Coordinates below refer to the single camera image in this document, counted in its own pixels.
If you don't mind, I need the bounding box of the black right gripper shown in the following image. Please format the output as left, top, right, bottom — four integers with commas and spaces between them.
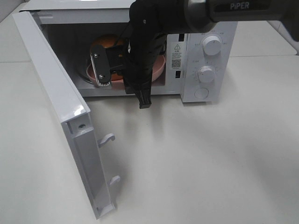
106, 32, 167, 109

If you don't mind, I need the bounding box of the pink round plate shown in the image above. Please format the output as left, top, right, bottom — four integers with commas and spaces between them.
86, 55, 166, 84

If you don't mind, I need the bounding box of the round white door button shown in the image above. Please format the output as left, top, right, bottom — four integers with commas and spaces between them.
194, 88, 209, 99

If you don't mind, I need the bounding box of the burger with lettuce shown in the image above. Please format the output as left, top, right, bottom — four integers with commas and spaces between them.
90, 34, 124, 59

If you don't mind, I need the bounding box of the white timer knob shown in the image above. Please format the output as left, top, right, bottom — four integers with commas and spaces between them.
198, 66, 216, 83

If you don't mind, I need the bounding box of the white microwave door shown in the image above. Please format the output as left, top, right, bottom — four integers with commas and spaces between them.
13, 11, 121, 219

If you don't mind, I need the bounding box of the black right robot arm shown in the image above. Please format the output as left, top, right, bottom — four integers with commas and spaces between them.
121, 0, 299, 109

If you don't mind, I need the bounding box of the white warning label sticker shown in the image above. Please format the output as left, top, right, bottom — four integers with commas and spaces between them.
171, 42, 183, 69

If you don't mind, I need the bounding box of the glass microwave turntable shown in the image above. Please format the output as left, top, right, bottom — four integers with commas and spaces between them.
75, 57, 93, 84

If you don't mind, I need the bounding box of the white microwave oven body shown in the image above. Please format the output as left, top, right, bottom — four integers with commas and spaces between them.
14, 0, 237, 108

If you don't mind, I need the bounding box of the upper white power knob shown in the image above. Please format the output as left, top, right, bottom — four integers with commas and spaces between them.
202, 35, 222, 56

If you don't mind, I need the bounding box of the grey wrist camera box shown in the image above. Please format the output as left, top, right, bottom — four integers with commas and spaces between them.
90, 44, 111, 87

